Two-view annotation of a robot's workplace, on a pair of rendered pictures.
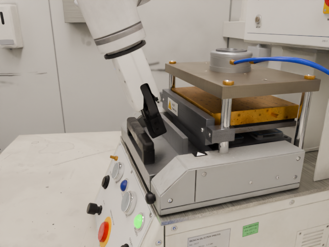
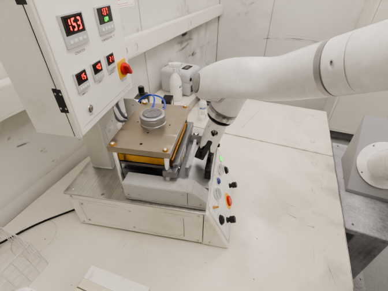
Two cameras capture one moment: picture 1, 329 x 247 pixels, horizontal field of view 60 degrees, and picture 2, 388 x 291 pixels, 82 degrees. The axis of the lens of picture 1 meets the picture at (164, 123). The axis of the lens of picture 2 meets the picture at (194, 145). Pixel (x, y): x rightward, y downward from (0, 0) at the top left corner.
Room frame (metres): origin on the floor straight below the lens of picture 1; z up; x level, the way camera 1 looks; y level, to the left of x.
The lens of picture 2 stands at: (1.03, 0.27, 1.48)
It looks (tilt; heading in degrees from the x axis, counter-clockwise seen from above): 37 degrees down; 208
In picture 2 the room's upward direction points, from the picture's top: straight up
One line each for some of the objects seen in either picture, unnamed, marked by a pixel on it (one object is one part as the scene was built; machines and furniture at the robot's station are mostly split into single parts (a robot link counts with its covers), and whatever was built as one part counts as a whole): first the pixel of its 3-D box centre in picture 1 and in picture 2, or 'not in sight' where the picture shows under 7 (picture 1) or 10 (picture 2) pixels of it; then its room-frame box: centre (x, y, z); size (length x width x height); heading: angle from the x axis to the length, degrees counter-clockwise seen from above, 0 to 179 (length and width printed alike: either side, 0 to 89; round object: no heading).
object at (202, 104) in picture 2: not in sight; (202, 109); (-0.08, -0.26, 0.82); 0.05 x 0.05 x 0.14
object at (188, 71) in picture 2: not in sight; (182, 78); (-0.33, -0.56, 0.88); 0.25 x 0.20 x 0.17; 91
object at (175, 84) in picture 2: not in sight; (175, 81); (-0.17, -0.51, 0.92); 0.09 x 0.08 x 0.25; 122
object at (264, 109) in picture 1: (229, 92); (156, 133); (0.55, -0.13, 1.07); 0.22 x 0.17 x 0.10; 18
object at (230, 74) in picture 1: (248, 84); (146, 126); (0.55, -0.16, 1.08); 0.31 x 0.24 x 0.13; 18
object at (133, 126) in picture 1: (139, 137); (210, 159); (0.50, 0.05, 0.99); 0.15 x 0.02 x 0.04; 18
